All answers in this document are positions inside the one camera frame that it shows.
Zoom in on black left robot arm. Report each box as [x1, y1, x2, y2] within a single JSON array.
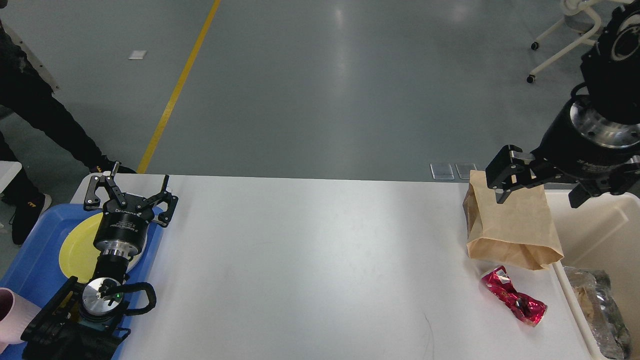
[[21, 162, 179, 360]]

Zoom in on red foil wrapper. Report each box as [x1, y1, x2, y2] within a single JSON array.
[[480, 265, 547, 328]]

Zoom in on blue plastic tray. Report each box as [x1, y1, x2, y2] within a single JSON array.
[[0, 203, 164, 360]]

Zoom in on clear floor plate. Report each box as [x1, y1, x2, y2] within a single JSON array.
[[455, 162, 478, 180], [429, 162, 456, 182]]

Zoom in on pink plate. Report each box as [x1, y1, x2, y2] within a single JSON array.
[[126, 234, 148, 274]]

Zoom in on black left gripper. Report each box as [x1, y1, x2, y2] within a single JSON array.
[[83, 161, 179, 259]]

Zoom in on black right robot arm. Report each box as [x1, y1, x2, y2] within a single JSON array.
[[486, 0, 640, 208]]

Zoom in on white floor tag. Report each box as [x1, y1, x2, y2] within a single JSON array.
[[128, 50, 147, 60]]

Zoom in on foil bag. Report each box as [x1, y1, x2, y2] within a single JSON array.
[[563, 266, 633, 360]]

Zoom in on beige plastic bin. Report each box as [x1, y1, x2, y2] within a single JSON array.
[[545, 189, 640, 360]]

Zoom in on pink ribbed cup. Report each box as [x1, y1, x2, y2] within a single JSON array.
[[0, 287, 42, 353]]

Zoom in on clear floor plate left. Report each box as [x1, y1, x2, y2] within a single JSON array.
[[429, 162, 456, 182]]

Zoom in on dark green mug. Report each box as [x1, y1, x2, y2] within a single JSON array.
[[79, 317, 118, 333]]

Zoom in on white side table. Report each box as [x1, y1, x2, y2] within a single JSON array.
[[0, 161, 23, 193]]

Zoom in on yellow plastic plate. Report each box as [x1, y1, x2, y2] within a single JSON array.
[[58, 213, 103, 284]]

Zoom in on person in black clothes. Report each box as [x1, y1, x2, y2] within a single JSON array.
[[0, 27, 115, 246]]

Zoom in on clear floor plate right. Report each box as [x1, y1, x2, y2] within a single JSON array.
[[455, 162, 478, 180]]

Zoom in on brown paper ball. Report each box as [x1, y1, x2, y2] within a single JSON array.
[[572, 285, 601, 326]]

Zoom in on small brown paper bag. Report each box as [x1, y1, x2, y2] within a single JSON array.
[[462, 170, 565, 271]]

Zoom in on white office chair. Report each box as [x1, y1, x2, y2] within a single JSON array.
[[526, 0, 631, 84]]

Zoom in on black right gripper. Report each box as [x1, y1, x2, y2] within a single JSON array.
[[485, 96, 640, 208]]

